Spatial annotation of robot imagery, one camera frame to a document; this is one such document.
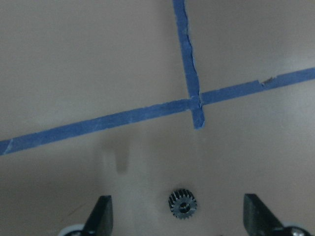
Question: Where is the small black bearing gear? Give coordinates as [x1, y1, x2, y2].
[168, 188, 197, 220]

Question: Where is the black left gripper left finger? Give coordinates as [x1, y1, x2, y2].
[82, 195, 113, 236]

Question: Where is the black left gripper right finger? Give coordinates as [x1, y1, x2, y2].
[243, 194, 284, 236]

